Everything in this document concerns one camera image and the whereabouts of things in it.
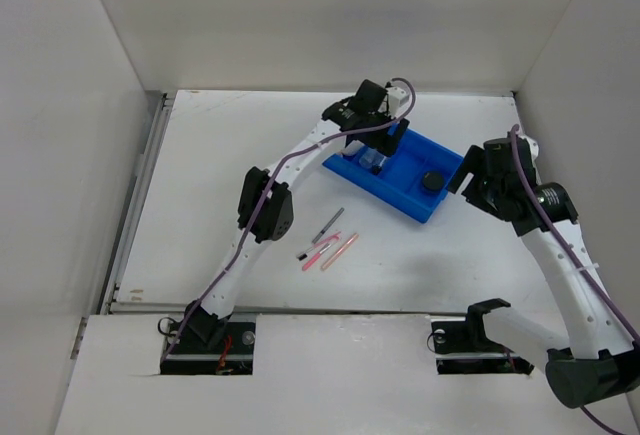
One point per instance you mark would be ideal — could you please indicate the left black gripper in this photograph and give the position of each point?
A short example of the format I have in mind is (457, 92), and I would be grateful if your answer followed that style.
(385, 143)

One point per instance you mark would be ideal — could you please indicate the clear toner bottle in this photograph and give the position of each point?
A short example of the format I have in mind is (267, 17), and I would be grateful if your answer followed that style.
(371, 159)

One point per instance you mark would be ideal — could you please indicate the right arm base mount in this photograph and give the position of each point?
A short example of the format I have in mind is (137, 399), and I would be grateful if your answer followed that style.
(456, 353)

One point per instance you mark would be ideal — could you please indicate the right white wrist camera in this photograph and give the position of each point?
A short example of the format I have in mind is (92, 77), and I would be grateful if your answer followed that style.
(533, 146)

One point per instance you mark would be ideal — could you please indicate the blue compartment tray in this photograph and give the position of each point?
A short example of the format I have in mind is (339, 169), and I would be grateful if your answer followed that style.
(399, 183)

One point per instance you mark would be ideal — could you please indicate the black round compact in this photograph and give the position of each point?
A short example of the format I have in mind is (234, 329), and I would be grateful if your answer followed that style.
(433, 181)

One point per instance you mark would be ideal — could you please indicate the checkered makeup pencil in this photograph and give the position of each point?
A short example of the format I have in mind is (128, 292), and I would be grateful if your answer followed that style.
(328, 225)

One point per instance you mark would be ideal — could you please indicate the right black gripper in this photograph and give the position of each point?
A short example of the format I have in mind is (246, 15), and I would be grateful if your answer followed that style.
(471, 162)

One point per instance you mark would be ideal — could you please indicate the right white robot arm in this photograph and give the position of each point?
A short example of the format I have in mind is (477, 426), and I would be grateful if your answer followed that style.
(597, 358)

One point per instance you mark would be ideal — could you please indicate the peach makeup stick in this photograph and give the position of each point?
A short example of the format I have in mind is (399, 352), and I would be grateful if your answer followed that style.
(339, 252)

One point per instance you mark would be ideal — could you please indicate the pink makeup pen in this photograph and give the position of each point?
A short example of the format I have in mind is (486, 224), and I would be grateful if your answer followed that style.
(313, 259)

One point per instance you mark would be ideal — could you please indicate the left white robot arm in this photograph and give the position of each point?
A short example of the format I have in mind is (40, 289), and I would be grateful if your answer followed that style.
(266, 213)

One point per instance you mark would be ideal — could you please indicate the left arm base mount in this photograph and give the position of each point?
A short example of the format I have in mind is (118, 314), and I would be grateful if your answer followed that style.
(233, 355)

